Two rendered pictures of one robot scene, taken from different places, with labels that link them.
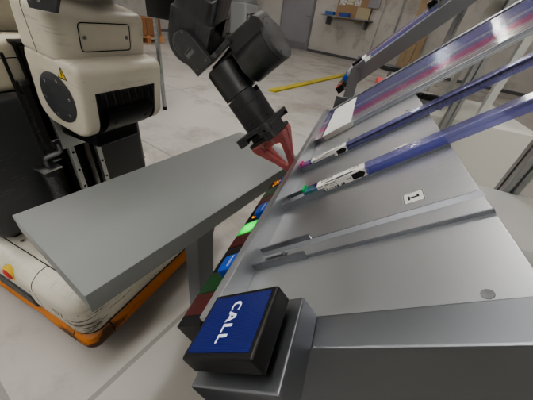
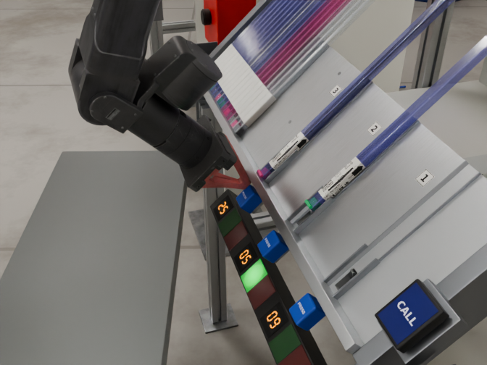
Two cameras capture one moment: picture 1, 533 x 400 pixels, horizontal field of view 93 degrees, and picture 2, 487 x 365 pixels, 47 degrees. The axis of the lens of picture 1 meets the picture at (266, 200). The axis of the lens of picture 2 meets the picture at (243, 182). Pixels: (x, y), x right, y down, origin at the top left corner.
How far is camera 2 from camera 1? 0.39 m
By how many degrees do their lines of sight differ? 25
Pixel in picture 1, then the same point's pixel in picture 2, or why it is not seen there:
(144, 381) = not seen: outside the picture
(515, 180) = (427, 72)
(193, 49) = (118, 108)
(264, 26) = (197, 59)
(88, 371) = not seen: outside the picture
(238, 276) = (337, 309)
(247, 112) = (188, 146)
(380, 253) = (435, 229)
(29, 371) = not seen: outside the picture
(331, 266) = (407, 256)
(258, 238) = (316, 272)
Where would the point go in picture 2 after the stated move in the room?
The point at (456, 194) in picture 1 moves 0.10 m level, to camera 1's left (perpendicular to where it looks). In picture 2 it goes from (452, 167) to (378, 198)
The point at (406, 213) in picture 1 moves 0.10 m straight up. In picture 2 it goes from (430, 193) to (451, 103)
